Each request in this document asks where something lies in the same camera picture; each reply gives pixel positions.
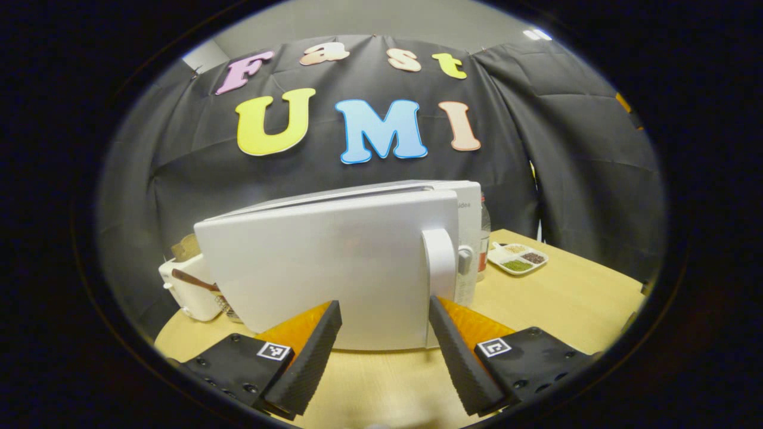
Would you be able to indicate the ceiling light panel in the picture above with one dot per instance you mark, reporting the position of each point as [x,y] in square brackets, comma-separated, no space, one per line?
[537,34]

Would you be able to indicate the clear bottle with red label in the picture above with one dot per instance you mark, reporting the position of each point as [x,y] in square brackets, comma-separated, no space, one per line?
[484,238]

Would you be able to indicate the brown bread slice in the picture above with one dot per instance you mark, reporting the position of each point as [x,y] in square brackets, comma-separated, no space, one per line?
[186,247]

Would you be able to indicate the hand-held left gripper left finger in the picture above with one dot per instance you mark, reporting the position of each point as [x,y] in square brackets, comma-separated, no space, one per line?
[307,363]

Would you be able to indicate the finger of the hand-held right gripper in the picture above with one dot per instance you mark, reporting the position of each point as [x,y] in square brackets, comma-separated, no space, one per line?
[624,104]

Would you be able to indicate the white microwave oven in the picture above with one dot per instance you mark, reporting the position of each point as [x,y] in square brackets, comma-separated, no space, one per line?
[328,268]

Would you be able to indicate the white divided plate with beans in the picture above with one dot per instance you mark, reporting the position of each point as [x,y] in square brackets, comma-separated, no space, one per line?
[498,257]

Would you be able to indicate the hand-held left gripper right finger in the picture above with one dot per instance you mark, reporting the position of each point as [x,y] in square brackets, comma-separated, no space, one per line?
[459,363]

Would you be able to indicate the black backdrop cloth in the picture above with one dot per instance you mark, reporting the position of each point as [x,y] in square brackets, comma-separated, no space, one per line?
[536,149]

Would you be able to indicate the white toaster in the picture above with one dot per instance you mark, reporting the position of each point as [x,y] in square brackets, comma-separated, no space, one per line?
[188,301]

